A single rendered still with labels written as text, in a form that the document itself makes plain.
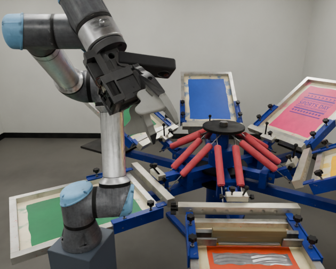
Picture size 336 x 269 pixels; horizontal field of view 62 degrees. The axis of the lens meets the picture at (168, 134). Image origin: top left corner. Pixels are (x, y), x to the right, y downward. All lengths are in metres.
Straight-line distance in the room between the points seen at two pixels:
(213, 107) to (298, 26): 3.12
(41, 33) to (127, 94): 0.27
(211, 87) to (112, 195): 2.33
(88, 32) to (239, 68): 4.94
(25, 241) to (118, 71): 1.31
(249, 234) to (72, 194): 0.86
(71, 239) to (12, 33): 0.72
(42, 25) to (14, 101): 5.54
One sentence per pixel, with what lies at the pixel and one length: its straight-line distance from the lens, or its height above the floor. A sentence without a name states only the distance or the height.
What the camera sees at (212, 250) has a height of 0.96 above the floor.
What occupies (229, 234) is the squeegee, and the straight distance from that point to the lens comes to 1.46.
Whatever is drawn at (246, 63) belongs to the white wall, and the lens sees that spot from 5.43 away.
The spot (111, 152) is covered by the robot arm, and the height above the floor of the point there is 1.55.
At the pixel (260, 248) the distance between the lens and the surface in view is 1.55.
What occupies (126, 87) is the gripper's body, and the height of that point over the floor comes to 1.86.
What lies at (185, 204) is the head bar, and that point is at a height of 1.04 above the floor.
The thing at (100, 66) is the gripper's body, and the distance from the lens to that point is 0.52.
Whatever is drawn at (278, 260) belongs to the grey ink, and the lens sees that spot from 1.50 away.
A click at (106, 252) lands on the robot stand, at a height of 1.14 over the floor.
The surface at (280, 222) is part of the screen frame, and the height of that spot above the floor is 0.99.
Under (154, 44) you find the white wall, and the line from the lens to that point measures 5.26.
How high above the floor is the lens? 1.94
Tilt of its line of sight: 19 degrees down
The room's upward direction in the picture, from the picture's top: straight up
